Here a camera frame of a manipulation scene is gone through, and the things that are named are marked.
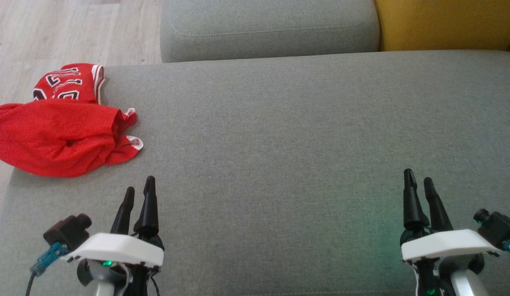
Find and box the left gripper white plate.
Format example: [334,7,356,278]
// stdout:
[65,176,165,296]

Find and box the left camera cable blue plug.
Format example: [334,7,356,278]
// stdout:
[25,243,68,296]

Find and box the red mesh shorts white trim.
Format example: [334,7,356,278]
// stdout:
[0,100,144,178]

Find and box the large grey sofa chaise cushion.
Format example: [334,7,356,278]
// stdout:
[0,50,510,296]

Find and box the long grey sofa seat cushion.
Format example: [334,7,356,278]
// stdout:
[159,0,381,63]

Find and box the red jersey with black lettering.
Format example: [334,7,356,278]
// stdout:
[33,63,105,104]

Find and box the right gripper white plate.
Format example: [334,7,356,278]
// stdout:
[400,169,500,296]

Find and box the wide yellow sofa back cushion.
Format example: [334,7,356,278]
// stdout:
[374,0,510,53]

